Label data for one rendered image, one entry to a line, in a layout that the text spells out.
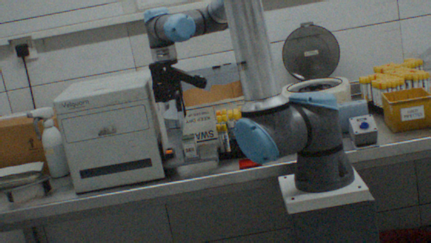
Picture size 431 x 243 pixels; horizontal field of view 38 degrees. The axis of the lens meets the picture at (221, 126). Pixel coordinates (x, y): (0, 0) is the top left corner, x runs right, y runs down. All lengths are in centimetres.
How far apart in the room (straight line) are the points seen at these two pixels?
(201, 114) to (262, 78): 76
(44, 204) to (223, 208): 92
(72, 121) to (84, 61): 65
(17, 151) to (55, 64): 41
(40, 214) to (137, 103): 45
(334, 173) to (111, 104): 70
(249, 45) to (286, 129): 21
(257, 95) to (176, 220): 132
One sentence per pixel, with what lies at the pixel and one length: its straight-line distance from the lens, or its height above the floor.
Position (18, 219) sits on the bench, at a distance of 201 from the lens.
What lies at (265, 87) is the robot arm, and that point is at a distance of 143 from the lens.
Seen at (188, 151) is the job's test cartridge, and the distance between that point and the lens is 192.
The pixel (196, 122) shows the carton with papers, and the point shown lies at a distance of 217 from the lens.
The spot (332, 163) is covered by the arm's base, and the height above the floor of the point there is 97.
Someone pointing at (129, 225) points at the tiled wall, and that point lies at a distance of 270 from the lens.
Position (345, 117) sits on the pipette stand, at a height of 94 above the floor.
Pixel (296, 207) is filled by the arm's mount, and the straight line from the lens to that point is 152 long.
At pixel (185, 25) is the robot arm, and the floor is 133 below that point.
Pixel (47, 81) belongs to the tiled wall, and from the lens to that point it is 257.
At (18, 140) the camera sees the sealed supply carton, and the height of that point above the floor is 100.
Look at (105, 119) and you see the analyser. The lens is 189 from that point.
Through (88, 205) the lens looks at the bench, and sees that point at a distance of 194.
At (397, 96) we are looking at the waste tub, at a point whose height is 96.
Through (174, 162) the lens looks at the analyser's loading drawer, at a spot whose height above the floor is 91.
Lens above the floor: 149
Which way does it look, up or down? 15 degrees down
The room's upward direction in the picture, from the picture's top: 11 degrees counter-clockwise
